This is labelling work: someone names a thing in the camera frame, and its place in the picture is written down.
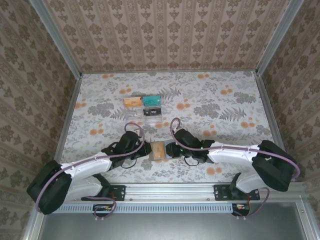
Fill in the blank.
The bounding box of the aluminium frame post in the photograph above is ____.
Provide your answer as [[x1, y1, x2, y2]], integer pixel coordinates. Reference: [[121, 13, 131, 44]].
[[255, 0, 305, 76], [29, 0, 83, 79]]

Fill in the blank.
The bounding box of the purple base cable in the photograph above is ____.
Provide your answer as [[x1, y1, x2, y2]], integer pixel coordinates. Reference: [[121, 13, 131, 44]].
[[81, 191, 117, 222], [234, 186, 271, 221]]

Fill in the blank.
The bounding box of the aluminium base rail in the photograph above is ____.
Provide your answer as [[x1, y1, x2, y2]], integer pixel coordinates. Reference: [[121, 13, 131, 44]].
[[36, 181, 308, 204]]

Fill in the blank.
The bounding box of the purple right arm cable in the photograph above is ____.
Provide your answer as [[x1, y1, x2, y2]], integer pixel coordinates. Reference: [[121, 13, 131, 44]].
[[170, 117, 301, 184]]

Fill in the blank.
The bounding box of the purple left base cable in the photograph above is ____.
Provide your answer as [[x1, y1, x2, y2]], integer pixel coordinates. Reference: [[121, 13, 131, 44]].
[[81, 191, 117, 222]]

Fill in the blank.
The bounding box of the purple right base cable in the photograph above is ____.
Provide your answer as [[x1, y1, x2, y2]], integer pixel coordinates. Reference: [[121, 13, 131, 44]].
[[234, 186, 271, 221]]

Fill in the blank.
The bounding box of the black VIP card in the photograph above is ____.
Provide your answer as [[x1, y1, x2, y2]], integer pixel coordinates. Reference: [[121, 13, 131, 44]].
[[142, 107, 162, 117]]

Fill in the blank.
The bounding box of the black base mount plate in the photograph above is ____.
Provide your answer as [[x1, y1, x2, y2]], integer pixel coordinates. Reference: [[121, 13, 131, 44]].
[[81, 184, 127, 202], [213, 184, 261, 202]]

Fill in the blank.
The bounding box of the slotted grey cable duct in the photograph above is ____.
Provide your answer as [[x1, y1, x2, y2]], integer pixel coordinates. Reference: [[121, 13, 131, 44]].
[[53, 202, 252, 214]]

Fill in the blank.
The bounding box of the aluminium side rail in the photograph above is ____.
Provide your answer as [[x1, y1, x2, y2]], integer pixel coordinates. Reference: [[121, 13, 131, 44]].
[[47, 74, 83, 183], [254, 72, 296, 183]]

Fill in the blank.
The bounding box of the black controller board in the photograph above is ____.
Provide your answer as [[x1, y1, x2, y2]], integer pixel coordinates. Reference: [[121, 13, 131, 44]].
[[92, 203, 114, 216], [231, 203, 251, 216]]

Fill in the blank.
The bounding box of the grey metal sheet panel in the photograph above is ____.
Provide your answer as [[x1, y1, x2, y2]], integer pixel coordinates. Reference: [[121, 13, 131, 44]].
[[22, 201, 320, 240]]

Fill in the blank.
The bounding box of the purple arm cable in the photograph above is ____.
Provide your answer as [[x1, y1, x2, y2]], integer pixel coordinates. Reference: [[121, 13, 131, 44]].
[[170, 117, 301, 184], [35, 122, 146, 214]]

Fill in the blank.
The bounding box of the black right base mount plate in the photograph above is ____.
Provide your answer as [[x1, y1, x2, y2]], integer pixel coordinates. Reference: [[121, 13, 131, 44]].
[[213, 184, 261, 202]]

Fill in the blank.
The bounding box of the aluminium back rail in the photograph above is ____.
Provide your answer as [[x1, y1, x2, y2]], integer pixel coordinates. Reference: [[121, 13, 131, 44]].
[[79, 69, 260, 75]]

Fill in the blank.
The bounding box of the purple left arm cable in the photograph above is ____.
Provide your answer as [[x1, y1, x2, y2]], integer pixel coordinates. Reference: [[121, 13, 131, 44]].
[[35, 122, 146, 214]]

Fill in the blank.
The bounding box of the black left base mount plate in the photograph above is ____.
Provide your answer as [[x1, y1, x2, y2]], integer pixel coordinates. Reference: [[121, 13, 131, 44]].
[[81, 184, 127, 202]]

